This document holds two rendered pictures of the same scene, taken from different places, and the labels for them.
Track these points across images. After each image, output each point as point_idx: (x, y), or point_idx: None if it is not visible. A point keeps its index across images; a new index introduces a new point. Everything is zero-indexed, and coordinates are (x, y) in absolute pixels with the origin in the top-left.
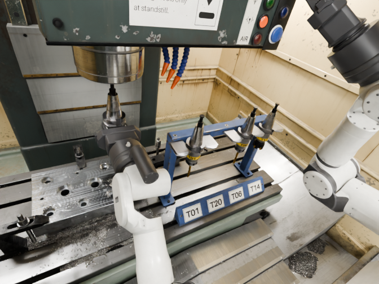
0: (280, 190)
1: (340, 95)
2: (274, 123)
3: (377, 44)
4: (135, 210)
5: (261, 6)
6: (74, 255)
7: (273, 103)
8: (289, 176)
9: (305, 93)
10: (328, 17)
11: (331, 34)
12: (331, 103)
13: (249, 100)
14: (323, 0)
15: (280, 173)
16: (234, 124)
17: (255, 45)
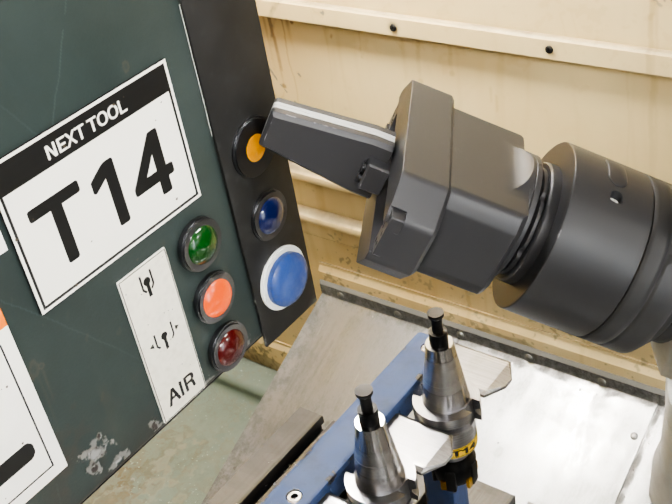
0: None
1: (638, 97)
2: (466, 355)
3: (615, 256)
4: None
5: (180, 273)
6: None
7: None
8: (639, 453)
9: (519, 126)
10: (418, 256)
11: (462, 274)
12: (626, 135)
13: (330, 215)
14: (373, 170)
15: (600, 457)
16: (324, 472)
17: (233, 366)
